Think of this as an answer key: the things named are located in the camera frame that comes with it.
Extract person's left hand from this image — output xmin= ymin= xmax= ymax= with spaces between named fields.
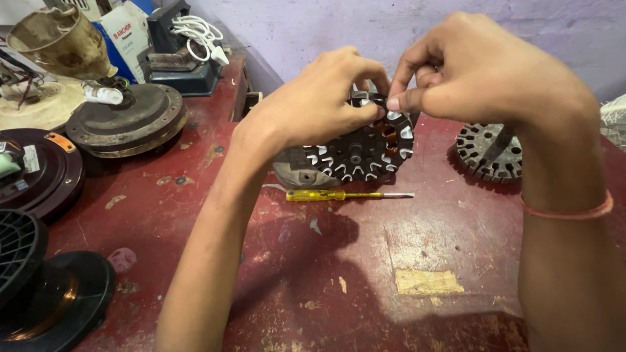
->
xmin=234 ymin=46 xmax=392 ymax=159

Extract person's right hand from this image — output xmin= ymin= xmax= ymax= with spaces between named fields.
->
xmin=386 ymin=12 xmax=602 ymax=130

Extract black stator with white insulation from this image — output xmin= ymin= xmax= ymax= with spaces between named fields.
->
xmin=302 ymin=90 xmax=415 ymax=183

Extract grey metal motor cover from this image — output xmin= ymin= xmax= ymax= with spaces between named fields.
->
xmin=272 ymin=146 xmax=343 ymax=190

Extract bare grey slotted stator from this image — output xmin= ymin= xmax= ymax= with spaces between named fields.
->
xmin=455 ymin=122 xmax=523 ymax=184

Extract dark grey winding machine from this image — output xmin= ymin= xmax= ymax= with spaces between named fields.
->
xmin=141 ymin=0 xmax=227 ymax=97

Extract red thread wristband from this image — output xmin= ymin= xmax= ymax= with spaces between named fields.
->
xmin=520 ymin=190 xmax=614 ymax=221

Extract dusty grey ceiling fan motor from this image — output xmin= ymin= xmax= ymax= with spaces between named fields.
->
xmin=65 ymin=82 xmax=188 ymax=159

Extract white and blue carton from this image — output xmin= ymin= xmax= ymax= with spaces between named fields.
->
xmin=92 ymin=0 xmax=155 ymax=85

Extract white cylindrical capacitor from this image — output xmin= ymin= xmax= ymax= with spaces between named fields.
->
xmin=82 ymin=85 xmax=124 ymax=106

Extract dirty brown fan canopy cup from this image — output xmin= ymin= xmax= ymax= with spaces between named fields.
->
xmin=6 ymin=4 xmax=119 ymax=82

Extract cream round fan motor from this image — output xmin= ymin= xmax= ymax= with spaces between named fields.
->
xmin=0 ymin=80 xmax=88 ymax=133

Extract dark brown fan motor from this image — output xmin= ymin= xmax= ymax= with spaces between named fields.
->
xmin=0 ymin=127 xmax=85 ymax=222

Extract pale green capacitor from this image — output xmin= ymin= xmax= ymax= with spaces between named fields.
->
xmin=0 ymin=139 xmax=24 ymax=183

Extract black plastic grille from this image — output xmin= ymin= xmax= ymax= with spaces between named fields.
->
xmin=0 ymin=209 xmax=49 ymax=310

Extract yellow handled screwdriver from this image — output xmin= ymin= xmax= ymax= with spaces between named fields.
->
xmin=286 ymin=189 xmax=416 ymax=202

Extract white coiled cable with plug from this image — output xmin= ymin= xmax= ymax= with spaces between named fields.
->
xmin=171 ymin=15 xmax=230 ymax=67

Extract white wire mesh guard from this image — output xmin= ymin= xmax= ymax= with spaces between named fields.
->
xmin=600 ymin=94 xmax=626 ymax=150

